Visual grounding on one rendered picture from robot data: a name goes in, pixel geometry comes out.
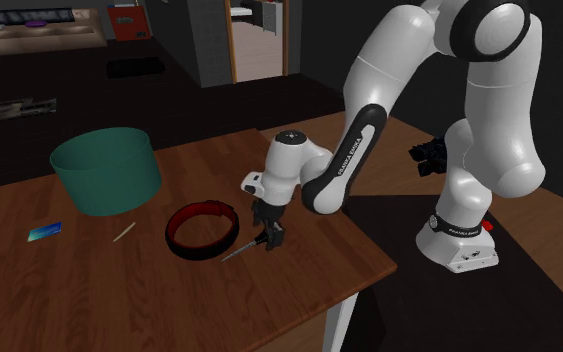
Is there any black and red ring collar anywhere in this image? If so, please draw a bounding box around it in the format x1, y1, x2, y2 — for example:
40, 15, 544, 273
164, 199, 241, 262

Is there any dark robot stand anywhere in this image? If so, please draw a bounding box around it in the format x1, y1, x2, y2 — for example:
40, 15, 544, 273
340, 194, 563, 352

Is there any blue card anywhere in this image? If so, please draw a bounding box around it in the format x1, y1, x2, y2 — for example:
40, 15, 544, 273
26, 221, 63, 244

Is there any wooden framed doorway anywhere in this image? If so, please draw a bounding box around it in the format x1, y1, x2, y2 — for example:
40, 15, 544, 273
224, 0, 291, 85

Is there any red cabinet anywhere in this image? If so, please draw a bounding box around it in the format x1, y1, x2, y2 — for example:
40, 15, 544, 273
106, 4, 153, 43

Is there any grey long flat rail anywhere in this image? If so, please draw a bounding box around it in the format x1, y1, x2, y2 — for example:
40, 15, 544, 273
0, 97, 58, 126

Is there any green round bowl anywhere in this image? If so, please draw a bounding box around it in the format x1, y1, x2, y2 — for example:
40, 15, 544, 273
49, 126, 164, 218

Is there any black blocky object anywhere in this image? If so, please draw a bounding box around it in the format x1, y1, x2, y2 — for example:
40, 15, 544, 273
408, 136, 449, 178

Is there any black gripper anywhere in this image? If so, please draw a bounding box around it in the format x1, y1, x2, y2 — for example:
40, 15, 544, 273
251, 198, 287, 253

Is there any black floor mat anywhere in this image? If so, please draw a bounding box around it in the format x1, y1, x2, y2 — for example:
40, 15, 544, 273
105, 56, 167, 81

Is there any beige sofa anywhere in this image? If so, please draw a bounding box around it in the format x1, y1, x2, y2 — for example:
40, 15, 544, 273
0, 7, 109, 59

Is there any wooden table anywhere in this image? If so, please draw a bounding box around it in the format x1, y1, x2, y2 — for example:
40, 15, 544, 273
0, 127, 399, 352

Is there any thin wooden stick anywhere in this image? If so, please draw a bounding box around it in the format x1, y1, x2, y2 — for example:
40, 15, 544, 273
112, 221, 137, 244

